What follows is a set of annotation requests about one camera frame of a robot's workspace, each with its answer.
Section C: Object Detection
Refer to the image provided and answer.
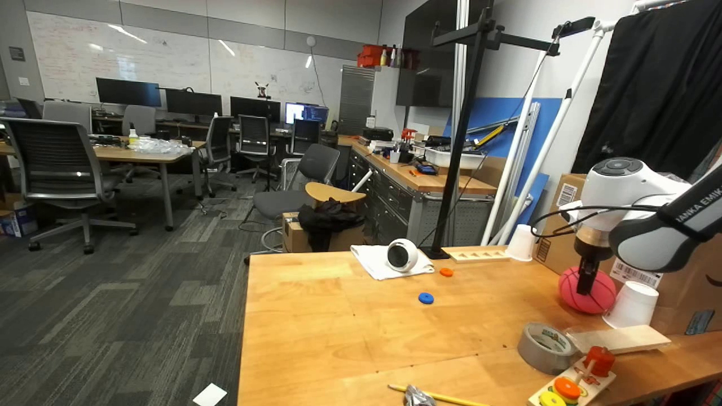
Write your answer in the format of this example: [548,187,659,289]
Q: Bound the white plastic bin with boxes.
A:
[422,147,487,170]

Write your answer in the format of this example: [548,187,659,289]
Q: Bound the large cardboard box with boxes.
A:
[608,228,722,337]

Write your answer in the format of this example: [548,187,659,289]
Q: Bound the yellow pencil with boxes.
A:
[388,383,492,406]

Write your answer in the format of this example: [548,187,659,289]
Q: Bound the whiteboard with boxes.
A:
[26,10,344,116]

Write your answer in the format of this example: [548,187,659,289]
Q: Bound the white cloth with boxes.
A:
[350,244,435,281]

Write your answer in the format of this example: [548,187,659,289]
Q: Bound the row of monitors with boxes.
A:
[94,77,331,127]

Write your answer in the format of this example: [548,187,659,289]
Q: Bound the white paper cup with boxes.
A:
[505,224,536,262]
[602,281,659,329]

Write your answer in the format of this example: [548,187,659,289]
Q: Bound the wooden tray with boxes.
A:
[442,248,512,264]

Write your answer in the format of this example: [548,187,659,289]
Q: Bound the grey slatted panel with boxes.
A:
[338,64,376,136]

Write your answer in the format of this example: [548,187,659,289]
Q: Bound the aluminium profile post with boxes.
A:
[450,0,471,246]

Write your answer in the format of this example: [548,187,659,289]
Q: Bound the cardboard box with black cloth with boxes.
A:
[280,198,367,254]

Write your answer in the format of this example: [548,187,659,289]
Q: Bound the workbench with drawers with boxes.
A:
[337,134,498,248]

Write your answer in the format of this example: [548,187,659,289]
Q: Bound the blue board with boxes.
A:
[443,96,565,227]

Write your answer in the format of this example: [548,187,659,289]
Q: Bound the wooden ring stacking toy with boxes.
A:
[527,345,617,406]

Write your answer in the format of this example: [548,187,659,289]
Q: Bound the red storage bins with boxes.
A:
[356,44,421,70]

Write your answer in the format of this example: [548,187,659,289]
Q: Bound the flat wooden block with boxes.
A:
[566,325,672,356]

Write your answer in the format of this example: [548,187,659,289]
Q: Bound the wooden meeting table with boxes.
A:
[0,137,207,232]

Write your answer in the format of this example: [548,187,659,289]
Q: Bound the heap of clear plastic bags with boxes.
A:
[126,136,193,157]

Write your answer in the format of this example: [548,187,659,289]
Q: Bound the grey mesh office chair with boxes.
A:
[0,117,140,255]

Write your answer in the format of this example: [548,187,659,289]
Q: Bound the black stand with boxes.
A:
[420,0,561,261]

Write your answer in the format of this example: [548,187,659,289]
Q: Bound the black curtain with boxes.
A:
[571,0,722,182]

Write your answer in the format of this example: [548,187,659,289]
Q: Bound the crumpled silver foil wrapper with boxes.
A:
[403,385,438,406]

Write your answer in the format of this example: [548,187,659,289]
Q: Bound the black wall screen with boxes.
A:
[395,0,498,109]

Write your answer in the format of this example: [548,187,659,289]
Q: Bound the pink ball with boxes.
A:
[558,266,617,315]

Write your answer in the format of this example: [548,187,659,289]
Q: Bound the small cardboard box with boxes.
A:
[532,173,591,277]

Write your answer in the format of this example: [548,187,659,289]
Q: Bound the white paper sheet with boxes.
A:
[192,383,228,406]

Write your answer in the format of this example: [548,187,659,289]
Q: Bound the grey duct tape roll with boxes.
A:
[517,322,582,376]

